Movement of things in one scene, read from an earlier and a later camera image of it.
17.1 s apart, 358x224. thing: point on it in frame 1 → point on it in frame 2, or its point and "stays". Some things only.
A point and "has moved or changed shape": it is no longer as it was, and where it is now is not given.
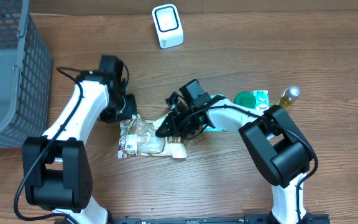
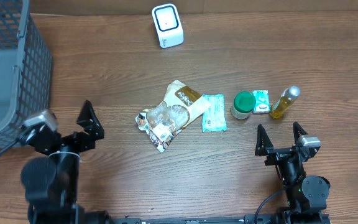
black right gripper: (174, 119) → (265, 145)
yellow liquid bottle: (288, 96) stays
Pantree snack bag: (138, 137) has moved or changed shape
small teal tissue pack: (262, 99) stays
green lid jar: (245, 98) stays
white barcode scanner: (168, 25) stays
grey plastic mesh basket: (16, 71) stays
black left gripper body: (124, 109) → (72, 141)
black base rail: (309, 219) stays
